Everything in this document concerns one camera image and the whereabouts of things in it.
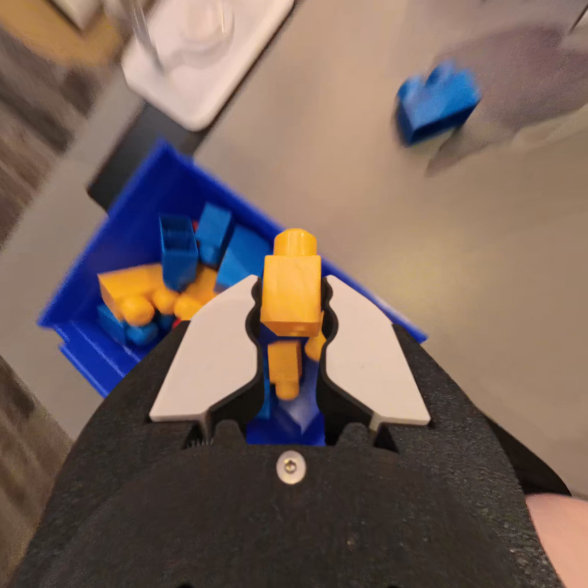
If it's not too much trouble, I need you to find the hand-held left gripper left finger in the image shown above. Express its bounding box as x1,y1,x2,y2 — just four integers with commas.
148,275,264,435

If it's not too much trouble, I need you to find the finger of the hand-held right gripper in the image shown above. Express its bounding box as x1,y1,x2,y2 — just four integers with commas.
425,103,588,177
441,25,588,131

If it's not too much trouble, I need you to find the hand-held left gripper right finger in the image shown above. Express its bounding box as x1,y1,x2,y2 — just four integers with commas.
319,275,432,435

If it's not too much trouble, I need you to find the blue two-stud building block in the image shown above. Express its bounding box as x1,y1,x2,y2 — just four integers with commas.
394,62,482,148

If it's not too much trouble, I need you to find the pile of colourful building blocks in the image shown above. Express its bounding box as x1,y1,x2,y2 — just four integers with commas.
96,202,328,401

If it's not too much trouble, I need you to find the yellow one-stud building block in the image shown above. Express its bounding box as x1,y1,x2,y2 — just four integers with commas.
259,228,324,338

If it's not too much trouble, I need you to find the blue plastic bin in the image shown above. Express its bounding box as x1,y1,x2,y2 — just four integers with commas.
37,140,429,447

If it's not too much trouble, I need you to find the person's left hand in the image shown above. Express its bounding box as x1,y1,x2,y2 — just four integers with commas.
525,494,588,588

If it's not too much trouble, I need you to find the printed instruction sheet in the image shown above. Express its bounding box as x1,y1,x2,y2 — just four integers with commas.
48,0,99,30

